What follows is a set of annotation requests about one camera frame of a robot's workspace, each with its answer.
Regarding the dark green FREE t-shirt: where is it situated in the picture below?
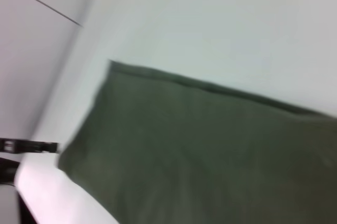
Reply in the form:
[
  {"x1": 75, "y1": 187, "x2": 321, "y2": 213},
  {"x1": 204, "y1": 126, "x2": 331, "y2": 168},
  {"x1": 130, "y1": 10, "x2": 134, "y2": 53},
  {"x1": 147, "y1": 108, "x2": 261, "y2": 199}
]
[{"x1": 57, "y1": 59, "x2": 337, "y2": 224}]

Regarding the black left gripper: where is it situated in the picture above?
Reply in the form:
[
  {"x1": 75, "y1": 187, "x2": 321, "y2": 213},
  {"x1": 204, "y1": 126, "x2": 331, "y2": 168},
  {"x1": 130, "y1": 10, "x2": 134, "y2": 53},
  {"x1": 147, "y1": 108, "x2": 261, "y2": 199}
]
[{"x1": 0, "y1": 138, "x2": 60, "y2": 187}]

